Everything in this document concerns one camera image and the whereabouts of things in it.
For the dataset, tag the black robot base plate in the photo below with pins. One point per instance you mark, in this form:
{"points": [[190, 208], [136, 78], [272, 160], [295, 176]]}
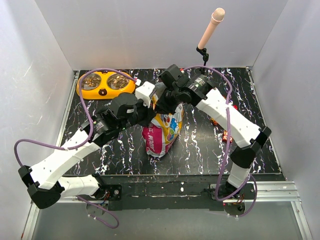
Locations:
{"points": [[158, 192]]}

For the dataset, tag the pink microphone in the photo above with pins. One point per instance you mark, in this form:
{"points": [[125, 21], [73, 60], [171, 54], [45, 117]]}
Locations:
{"points": [[216, 18]]}

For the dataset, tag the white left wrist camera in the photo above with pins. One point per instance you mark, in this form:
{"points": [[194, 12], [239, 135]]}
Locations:
{"points": [[145, 92]]}

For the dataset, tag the yellow double pet bowl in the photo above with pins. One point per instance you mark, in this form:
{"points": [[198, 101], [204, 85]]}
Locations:
{"points": [[106, 85]]}

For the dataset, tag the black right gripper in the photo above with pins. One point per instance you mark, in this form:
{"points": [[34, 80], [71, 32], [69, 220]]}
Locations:
{"points": [[161, 106]]}

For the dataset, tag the cat food bag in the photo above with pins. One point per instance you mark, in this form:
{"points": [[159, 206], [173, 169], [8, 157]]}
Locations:
{"points": [[163, 130]]}

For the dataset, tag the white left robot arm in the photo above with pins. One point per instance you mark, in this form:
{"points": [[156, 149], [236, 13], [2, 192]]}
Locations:
{"points": [[45, 181]]}

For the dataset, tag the red toy brick vehicle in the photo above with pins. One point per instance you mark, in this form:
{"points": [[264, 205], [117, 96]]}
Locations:
{"points": [[214, 122]]}

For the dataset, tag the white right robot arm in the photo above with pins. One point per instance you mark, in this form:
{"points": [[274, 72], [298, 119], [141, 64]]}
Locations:
{"points": [[201, 93]]}

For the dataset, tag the black microphone stand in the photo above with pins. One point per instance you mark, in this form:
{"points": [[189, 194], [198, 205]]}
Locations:
{"points": [[204, 54]]}

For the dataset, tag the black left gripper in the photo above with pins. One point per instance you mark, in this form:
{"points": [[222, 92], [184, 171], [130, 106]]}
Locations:
{"points": [[150, 114]]}

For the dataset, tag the red number toy block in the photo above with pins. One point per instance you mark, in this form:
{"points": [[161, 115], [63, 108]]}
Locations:
{"points": [[225, 137]]}

